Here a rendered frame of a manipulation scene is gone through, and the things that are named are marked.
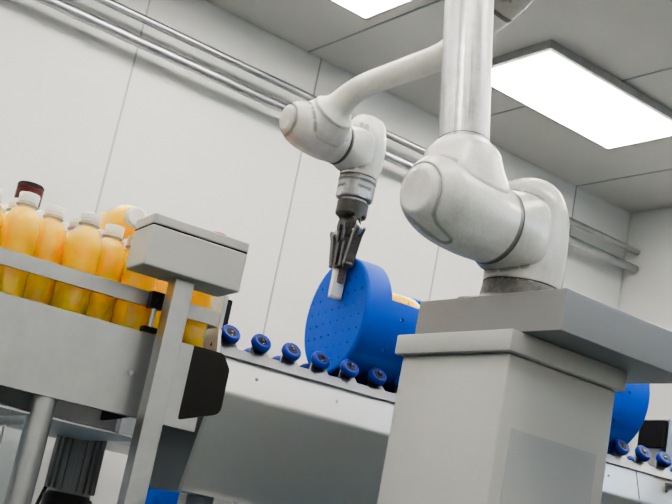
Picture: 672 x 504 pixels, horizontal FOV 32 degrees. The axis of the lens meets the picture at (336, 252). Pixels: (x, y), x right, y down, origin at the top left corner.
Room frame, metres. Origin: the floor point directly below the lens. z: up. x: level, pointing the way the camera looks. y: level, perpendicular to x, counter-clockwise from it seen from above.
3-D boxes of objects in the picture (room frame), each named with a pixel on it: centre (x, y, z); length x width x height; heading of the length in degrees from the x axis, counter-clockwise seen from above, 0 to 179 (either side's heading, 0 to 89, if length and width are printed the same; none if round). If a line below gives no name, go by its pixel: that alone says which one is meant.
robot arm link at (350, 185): (2.65, -0.02, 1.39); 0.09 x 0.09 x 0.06
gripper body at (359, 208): (2.65, -0.02, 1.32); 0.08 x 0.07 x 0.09; 28
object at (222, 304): (2.54, 0.23, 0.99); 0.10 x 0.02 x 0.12; 28
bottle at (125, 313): (2.28, 0.37, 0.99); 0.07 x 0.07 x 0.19
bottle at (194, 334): (2.34, 0.26, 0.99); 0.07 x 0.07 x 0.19
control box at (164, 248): (2.19, 0.28, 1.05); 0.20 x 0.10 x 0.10; 118
